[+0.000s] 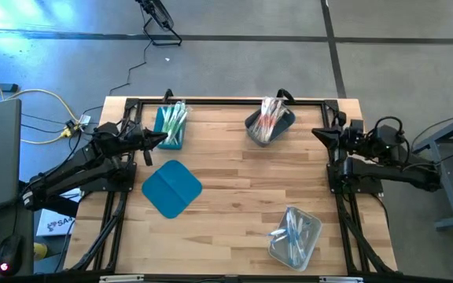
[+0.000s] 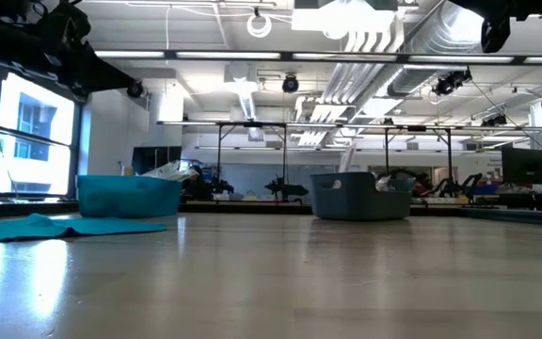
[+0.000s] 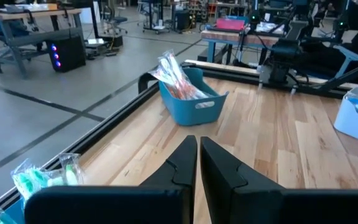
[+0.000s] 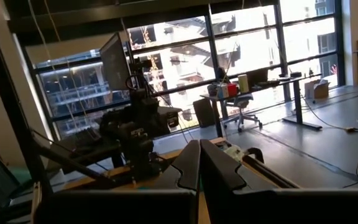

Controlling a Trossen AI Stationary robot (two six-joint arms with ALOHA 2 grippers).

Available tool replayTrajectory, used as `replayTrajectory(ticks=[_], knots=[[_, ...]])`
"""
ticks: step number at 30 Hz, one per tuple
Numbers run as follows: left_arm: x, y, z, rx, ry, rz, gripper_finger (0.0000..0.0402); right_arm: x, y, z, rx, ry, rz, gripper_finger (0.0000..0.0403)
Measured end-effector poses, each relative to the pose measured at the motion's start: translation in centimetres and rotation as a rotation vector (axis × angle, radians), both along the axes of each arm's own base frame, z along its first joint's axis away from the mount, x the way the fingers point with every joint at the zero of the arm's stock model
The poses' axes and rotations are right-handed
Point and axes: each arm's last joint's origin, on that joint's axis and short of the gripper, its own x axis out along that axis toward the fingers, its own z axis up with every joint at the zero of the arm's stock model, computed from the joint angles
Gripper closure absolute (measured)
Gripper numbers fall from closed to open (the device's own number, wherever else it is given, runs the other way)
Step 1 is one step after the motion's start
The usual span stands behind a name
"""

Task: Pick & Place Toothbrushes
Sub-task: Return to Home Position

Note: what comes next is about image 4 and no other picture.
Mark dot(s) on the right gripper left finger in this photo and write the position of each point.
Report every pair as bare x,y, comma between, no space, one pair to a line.
120,208

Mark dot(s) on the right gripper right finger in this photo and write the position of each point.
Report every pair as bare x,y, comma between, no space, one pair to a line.
275,208

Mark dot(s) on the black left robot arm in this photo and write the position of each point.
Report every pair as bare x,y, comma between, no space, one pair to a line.
145,161

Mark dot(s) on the black table clamp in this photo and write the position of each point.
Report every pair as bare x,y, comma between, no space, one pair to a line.
255,154

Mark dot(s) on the black chair back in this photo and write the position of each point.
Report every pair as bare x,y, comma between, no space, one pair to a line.
204,112

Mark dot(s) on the black side desk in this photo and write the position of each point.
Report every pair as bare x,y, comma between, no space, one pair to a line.
89,154

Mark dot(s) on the blue white box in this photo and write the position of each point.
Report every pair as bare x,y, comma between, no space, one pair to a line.
222,91

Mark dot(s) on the red box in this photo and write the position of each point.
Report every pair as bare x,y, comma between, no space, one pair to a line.
232,89

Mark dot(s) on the black office chair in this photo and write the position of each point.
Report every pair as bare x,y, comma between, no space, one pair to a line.
242,107

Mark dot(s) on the green white box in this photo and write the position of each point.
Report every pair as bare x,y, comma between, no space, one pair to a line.
243,83

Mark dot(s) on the long black desk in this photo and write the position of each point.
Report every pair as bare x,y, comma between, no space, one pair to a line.
297,102

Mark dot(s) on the black laptop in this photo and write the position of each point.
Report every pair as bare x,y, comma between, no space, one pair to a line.
258,77

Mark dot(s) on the brown cardboard box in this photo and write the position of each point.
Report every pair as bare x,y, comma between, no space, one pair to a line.
317,90

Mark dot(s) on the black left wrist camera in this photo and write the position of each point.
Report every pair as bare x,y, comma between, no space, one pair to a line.
146,99

